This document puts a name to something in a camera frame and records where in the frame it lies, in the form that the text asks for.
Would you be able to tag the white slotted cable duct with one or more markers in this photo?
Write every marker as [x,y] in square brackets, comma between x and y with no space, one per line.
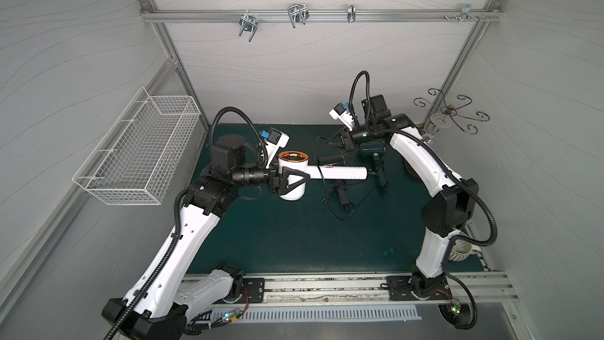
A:
[330,314]

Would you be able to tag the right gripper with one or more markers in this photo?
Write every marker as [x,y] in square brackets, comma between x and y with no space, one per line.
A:
[373,159]

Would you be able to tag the black ornate jewelry stand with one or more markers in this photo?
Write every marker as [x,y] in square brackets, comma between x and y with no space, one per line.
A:
[446,115]

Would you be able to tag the green hair dryer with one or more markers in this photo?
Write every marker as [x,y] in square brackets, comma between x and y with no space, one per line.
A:
[375,150]

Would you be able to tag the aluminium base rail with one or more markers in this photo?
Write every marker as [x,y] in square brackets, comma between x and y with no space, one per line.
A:
[334,289]

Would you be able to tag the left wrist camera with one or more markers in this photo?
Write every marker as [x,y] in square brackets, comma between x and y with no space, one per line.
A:
[275,140]

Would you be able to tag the white hair dryer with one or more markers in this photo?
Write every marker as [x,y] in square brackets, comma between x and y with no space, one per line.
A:
[311,172]

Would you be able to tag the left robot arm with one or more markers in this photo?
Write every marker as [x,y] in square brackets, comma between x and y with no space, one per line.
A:
[197,211]

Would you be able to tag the green table mat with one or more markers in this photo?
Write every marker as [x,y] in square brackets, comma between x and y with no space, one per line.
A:
[262,233]

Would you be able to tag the grey hair dryer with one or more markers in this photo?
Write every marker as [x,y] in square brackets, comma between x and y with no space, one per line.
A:
[337,186]

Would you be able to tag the metal hook clamp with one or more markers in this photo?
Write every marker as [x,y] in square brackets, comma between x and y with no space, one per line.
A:
[248,23]
[351,13]
[465,15]
[298,14]

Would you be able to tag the white wire basket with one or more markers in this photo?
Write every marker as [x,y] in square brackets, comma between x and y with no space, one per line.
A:
[137,158]

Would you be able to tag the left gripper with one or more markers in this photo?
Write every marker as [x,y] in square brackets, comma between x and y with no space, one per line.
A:
[274,179]

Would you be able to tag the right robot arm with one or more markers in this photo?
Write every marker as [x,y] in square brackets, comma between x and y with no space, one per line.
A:
[453,198]

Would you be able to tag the aluminium top rail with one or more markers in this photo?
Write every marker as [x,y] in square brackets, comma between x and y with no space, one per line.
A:
[315,15]

